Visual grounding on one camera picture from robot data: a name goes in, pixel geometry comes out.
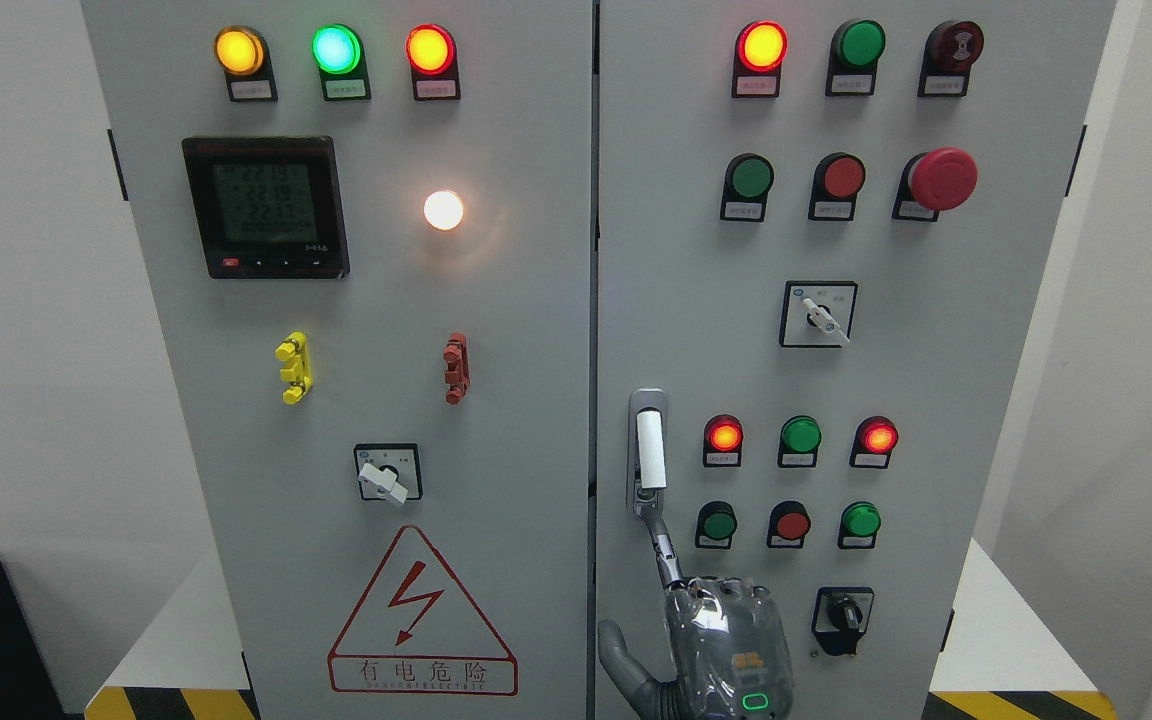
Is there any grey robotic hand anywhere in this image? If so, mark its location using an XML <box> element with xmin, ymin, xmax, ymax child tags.
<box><xmin>596</xmin><ymin>507</ymin><xmax>794</xmax><ymax>719</ymax></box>

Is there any silver door handle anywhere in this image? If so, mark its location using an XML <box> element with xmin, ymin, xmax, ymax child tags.
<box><xmin>627</xmin><ymin>388</ymin><xmax>669</xmax><ymax>518</ymax></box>

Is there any red indicator light left door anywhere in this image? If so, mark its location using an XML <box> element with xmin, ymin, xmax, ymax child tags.
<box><xmin>406</xmin><ymin>23</ymin><xmax>456</xmax><ymax>76</ymax></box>

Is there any red push button lower middle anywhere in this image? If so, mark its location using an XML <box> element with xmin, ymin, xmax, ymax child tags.
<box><xmin>765</xmin><ymin>500</ymin><xmax>812</xmax><ymax>548</ymax></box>

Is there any green push button lower right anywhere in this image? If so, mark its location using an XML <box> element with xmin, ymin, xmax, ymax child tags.
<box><xmin>838</xmin><ymin>501</ymin><xmax>882</xmax><ymax>550</ymax></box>

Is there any red lit indicator lower left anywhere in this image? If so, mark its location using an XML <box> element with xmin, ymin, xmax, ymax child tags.
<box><xmin>705</xmin><ymin>414</ymin><xmax>742</xmax><ymax>454</ymax></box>

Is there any red lit indicator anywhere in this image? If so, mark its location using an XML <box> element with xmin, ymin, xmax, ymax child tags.
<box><xmin>705</xmin><ymin>414</ymin><xmax>742</xmax><ymax>454</ymax></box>
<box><xmin>855</xmin><ymin>416</ymin><xmax>900</xmax><ymax>456</ymax></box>

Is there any green indicator lower middle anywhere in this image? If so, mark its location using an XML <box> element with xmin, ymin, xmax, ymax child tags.
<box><xmin>780</xmin><ymin>415</ymin><xmax>823</xmax><ymax>455</ymax></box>

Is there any red lit indicator lower right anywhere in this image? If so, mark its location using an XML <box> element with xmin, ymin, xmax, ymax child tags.
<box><xmin>855</xmin><ymin>416</ymin><xmax>900</xmax><ymax>456</ymax></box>

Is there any white platform with hazard stripes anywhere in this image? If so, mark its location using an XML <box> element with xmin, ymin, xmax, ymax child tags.
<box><xmin>83</xmin><ymin>544</ymin><xmax>1116</xmax><ymax>719</ymax></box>

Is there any red high voltage warning sticker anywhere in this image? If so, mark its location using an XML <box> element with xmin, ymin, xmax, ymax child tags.
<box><xmin>328</xmin><ymin>525</ymin><xmax>518</xmax><ymax>696</ymax></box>

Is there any red terminal connector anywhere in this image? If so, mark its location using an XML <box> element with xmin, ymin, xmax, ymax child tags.
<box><xmin>442</xmin><ymin>332</ymin><xmax>471</xmax><ymax>406</ymax></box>

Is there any grey electrical cabinet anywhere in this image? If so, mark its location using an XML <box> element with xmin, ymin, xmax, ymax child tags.
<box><xmin>82</xmin><ymin>1</ymin><xmax>1116</xmax><ymax>719</ymax></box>

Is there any green push button upper row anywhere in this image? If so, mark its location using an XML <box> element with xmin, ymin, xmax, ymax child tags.
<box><xmin>723</xmin><ymin>152</ymin><xmax>774</xmax><ymax>202</ymax></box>

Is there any red push button upper row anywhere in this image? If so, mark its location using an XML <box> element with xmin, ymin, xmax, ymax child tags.
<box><xmin>814</xmin><ymin>152</ymin><xmax>867</xmax><ymax>200</ymax></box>

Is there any red emergency stop button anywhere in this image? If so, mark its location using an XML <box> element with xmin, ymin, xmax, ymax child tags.
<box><xmin>905</xmin><ymin>146</ymin><xmax>979</xmax><ymax>211</ymax></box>

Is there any white indicator light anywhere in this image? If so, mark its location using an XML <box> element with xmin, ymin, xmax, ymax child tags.
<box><xmin>422</xmin><ymin>190</ymin><xmax>465</xmax><ymax>232</ymax></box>

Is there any yellow terminal connector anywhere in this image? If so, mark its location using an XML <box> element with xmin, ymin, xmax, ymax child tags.
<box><xmin>274</xmin><ymin>331</ymin><xmax>314</xmax><ymax>406</ymax></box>

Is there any red indicator light right top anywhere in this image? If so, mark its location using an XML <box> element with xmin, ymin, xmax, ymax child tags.
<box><xmin>735</xmin><ymin>20</ymin><xmax>788</xmax><ymax>73</ymax></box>

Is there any green indicator light right top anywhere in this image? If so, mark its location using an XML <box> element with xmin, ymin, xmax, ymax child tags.
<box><xmin>832</xmin><ymin>18</ymin><xmax>886</xmax><ymax>69</ymax></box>

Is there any green indicator light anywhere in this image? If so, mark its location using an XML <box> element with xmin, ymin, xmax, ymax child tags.
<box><xmin>311</xmin><ymin>23</ymin><xmax>364</xmax><ymax>76</ymax></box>
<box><xmin>832</xmin><ymin>18</ymin><xmax>886</xmax><ymax>69</ymax></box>

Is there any black digital power meter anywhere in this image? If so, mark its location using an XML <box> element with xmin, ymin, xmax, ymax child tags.
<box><xmin>182</xmin><ymin>135</ymin><xmax>349</xmax><ymax>279</ymax></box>

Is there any green indicator light top left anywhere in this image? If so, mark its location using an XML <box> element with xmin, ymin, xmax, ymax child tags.
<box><xmin>311</xmin><ymin>23</ymin><xmax>364</xmax><ymax>76</ymax></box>

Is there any yellow indicator light top left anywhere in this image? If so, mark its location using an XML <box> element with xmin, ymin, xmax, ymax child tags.
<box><xmin>212</xmin><ymin>26</ymin><xmax>266</xmax><ymax>77</ymax></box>

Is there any black selector switch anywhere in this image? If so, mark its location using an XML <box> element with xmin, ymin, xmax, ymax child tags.
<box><xmin>812</xmin><ymin>585</ymin><xmax>876</xmax><ymax>655</ymax></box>

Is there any white selector switch right upper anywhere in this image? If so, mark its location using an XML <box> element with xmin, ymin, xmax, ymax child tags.
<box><xmin>780</xmin><ymin>281</ymin><xmax>858</xmax><ymax>348</ymax></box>

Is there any white selector switch left door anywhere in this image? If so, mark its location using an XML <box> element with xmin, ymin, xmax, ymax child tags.
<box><xmin>353</xmin><ymin>444</ymin><xmax>422</xmax><ymax>507</ymax></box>

